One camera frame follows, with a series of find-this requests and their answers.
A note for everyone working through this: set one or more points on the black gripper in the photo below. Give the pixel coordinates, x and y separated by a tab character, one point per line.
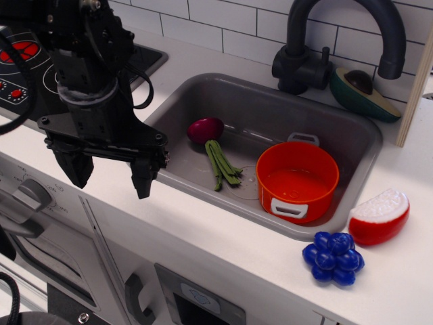
103	123

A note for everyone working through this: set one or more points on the purple toy beet green stems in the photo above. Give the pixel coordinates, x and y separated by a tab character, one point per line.
207	131

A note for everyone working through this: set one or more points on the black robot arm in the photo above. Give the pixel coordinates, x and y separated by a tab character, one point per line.
91	51

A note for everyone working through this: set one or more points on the grey plastic sink basin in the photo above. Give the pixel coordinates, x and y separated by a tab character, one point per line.
255	118

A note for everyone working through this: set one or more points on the orange toy pot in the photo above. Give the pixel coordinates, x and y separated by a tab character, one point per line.
297	179

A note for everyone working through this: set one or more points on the grey oven knob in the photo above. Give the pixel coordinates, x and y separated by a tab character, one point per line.
32	195

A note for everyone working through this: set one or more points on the black toy stovetop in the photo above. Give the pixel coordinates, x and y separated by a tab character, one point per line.
14	89

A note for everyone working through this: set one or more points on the black toy faucet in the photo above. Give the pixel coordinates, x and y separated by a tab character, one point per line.
297	70

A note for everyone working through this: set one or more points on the blue toy grape bunch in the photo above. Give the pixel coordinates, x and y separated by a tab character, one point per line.
333	257

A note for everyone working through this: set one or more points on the toy avocado half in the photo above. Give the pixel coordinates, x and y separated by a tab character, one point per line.
353	89

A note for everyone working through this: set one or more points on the red white toy fruit wedge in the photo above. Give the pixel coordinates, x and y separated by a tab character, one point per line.
380	218

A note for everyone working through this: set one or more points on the wooden side panel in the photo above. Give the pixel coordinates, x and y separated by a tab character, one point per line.
421	76

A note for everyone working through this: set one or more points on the grey oven door handle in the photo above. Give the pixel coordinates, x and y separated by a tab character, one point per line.
20	221

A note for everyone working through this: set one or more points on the grey dishwasher handle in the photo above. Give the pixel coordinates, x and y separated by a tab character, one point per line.
132	288

